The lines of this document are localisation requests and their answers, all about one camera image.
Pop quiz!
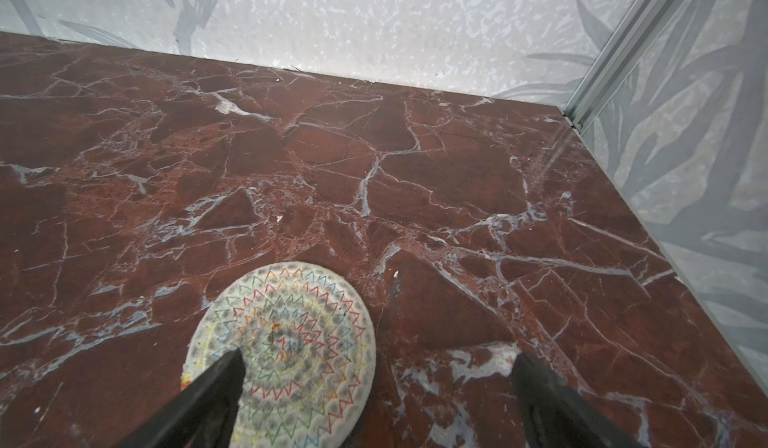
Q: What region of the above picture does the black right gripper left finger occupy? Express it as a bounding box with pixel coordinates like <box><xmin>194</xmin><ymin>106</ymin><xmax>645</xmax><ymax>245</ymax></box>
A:
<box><xmin>118</xmin><ymin>349</ymin><xmax>246</xmax><ymax>448</ymax></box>

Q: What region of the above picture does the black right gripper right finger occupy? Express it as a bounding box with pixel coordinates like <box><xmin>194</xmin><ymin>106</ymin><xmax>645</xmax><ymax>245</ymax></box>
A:
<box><xmin>511</xmin><ymin>353</ymin><xmax>639</xmax><ymax>448</ymax></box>

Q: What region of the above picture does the multicolour stitched round coaster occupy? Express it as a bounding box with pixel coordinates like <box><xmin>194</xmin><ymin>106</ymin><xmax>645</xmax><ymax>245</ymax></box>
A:
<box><xmin>182</xmin><ymin>262</ymin><xmax>376</xmax><ymax>447</ymax></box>

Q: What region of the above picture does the aluminium frame post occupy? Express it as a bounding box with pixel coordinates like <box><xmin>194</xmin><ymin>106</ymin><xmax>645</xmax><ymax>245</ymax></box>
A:
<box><xmin>564</xmin><ymin>0</ymin><xmax>685</xmax><ymax>134</ymax></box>

